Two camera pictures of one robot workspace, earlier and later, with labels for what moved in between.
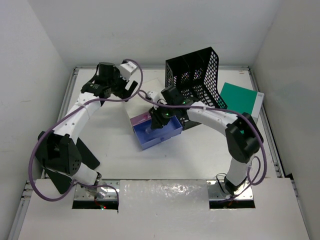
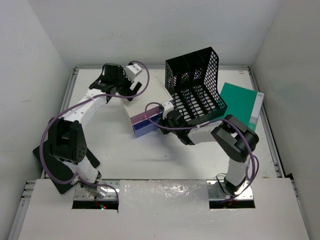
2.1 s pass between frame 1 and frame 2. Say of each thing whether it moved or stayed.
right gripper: moved
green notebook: stayed
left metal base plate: stayed
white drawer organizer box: stayed
